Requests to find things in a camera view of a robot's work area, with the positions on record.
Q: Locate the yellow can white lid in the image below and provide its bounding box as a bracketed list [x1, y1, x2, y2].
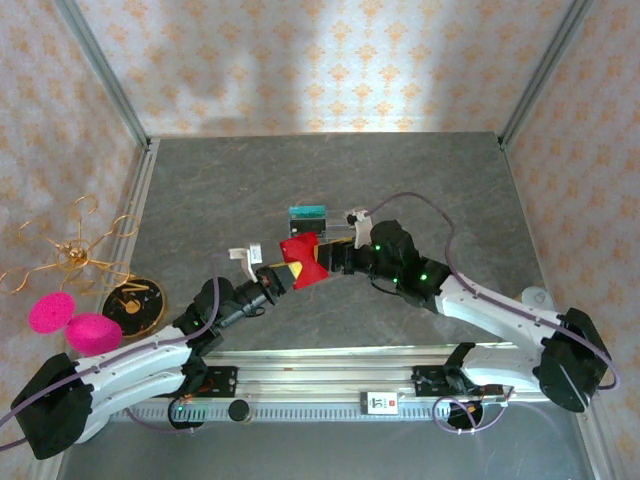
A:
[522, 285, 554, 314]

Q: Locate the green credit card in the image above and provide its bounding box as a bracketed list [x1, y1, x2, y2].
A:
[289, 204, 328, 221]

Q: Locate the aluminium table edge rail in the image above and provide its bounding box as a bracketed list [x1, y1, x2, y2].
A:
[29, 138, 162, 480]
[498, 137, 619, 480]

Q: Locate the aluminium frame post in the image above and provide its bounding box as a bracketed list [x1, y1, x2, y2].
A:
[52, 0, 154, 151]
[499, 0, 596, 149]

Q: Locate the white label tag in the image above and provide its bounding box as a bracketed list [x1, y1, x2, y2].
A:
[360, 391, 399, 415]

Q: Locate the grey slotted cable duct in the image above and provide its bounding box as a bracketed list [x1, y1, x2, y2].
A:
[107, 404, 451, 424]

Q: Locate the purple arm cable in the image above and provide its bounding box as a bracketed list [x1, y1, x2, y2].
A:
[364, 192, 622, 436]
[0, 252, 236, 451]

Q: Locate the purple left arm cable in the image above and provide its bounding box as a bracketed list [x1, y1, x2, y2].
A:
[0, 252, 236, 451]

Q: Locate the clear acrylic card stand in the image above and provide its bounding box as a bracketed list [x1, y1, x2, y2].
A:
[288, 204, 362, 242]

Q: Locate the red card holder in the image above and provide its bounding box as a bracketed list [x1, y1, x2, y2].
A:
[278, 232, 330, 292]

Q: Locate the thick pink sponge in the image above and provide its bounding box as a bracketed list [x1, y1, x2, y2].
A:
[64, 312, 124, 358]

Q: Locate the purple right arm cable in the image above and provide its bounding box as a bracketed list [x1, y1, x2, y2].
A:
[364, 192, 622, 436]

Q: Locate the round black gold clock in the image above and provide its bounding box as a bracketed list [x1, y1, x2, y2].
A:
[102, 277, 169, 339]

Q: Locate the gold wire ornament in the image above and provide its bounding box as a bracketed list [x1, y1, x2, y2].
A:
[0, 194, 141, 297]

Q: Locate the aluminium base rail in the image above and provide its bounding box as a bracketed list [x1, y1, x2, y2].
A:
[107, 342, 551, 405]

